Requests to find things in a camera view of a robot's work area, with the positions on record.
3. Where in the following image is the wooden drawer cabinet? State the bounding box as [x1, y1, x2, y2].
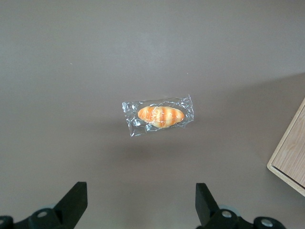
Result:
[266, 96, 305, 198]

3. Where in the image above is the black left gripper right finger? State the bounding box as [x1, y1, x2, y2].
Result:
[195, 183, 285, 229]

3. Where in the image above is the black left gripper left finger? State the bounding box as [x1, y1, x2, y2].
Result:
[0, 181, 88, 229]

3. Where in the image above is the plastic-wrapped striped bread roll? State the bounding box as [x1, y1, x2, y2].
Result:
[122, 94, 194, 138]

